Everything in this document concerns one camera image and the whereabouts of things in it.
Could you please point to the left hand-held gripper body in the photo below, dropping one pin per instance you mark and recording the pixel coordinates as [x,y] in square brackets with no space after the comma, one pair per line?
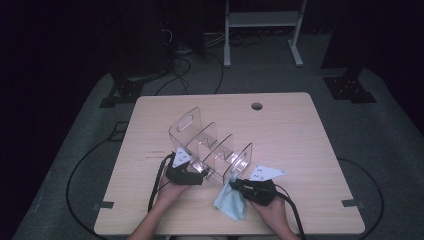
[181,176]

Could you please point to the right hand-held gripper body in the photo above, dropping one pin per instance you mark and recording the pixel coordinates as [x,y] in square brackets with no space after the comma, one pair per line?
[260,193]

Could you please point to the light blue cleaning cloth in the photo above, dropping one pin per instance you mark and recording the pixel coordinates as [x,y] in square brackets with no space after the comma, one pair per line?
[230,203]

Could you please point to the clear acrylic divider rack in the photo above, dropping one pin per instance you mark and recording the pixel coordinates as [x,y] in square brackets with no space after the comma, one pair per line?
[210,150]

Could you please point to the person's left hand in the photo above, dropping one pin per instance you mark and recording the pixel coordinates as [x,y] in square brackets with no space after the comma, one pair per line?
[171,193]

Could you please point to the person's right hand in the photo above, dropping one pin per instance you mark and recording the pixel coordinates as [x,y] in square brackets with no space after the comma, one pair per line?
[273,215]

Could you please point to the black tape square outline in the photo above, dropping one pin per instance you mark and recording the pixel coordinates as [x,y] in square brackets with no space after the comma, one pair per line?
[113,137]

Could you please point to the black tape strip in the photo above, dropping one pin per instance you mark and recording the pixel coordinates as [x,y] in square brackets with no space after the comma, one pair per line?
[106,204]
[353,202]

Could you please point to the black metal stand base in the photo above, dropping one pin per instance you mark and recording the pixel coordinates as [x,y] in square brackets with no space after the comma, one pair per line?
[348,88]
[125,91]

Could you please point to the dark equipment tower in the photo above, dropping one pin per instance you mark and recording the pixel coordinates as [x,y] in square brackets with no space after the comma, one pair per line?
[143,40]

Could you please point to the white metal stand frame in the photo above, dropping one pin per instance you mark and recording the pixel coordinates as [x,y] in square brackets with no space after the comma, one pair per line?
[263,18]

